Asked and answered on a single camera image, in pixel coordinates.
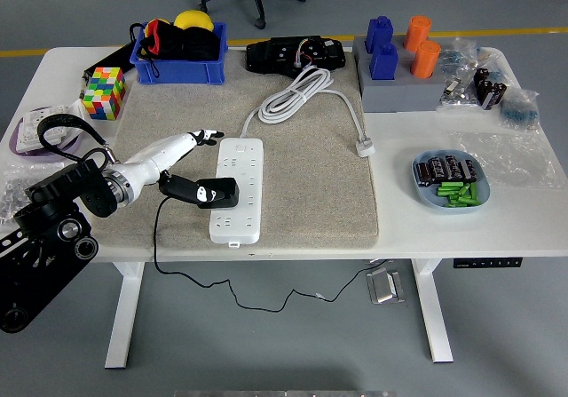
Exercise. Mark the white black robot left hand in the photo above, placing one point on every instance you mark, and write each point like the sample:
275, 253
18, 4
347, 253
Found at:
155, 157

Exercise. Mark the empty clear plastic bag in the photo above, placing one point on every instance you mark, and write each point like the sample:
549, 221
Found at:
510, 157

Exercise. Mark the yellow ball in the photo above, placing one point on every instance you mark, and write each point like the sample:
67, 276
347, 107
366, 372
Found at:
193, 19

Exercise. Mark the light blue plate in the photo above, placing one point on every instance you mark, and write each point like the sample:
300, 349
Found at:
426, 197

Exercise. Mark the blue plastic bin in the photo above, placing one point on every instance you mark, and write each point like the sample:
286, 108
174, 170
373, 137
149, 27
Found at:
177, 73

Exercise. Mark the black cloth bundle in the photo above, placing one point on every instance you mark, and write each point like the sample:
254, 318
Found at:
199, 46

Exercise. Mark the black desk control panel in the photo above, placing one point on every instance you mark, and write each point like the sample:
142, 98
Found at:
488, 263

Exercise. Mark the bag of blue components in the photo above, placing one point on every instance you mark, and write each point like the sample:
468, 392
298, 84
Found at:
519, 110

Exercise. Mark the white table leg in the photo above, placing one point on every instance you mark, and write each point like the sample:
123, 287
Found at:
124, 317
432, 317

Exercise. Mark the metal floor socket box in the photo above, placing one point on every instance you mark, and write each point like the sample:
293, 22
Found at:
384, 288

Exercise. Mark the clear bag of components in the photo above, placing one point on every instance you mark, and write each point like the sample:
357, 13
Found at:
461, 59

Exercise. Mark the black pouch with red trim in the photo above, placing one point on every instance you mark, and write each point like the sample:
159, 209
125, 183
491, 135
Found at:
160, 37

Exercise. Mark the black cylindrical capacitor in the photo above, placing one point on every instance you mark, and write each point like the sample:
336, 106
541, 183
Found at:
498, 95
486, 92
481, 77

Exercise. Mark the multicolour puzzle cube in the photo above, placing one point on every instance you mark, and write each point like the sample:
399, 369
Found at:
104, 92

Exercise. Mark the black battery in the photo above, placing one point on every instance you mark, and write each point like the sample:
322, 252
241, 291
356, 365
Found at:
436, 169
422, 174
468, 170
452, 167

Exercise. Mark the grey block holder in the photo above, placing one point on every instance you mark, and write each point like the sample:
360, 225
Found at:
399, 95

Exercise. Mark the blue bottle-shaped block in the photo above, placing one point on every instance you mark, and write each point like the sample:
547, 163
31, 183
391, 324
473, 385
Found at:
379, 33
384, 64

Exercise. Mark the long black box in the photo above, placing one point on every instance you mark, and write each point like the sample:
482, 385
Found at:
108, 59

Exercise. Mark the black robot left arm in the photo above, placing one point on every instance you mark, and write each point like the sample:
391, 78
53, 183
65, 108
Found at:
53, 192

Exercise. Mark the orange cylinder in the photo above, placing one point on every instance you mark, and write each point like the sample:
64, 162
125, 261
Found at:
425, 59
417, 30

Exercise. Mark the black open socket device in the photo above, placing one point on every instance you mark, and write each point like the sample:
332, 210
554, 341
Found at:
275, 57

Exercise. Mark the purple tray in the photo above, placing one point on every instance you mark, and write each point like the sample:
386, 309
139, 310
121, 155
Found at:
26, 155

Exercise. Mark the green battery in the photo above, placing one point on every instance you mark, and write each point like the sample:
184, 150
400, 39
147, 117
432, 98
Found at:
465, 190
448, 191
461, 204
457, 199
450, 186
474, 192

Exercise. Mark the white wall socket panel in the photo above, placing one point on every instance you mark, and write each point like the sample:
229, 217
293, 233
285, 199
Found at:
31, 126

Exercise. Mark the grey-brown fabric mat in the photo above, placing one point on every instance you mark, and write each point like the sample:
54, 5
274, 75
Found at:
310, 192

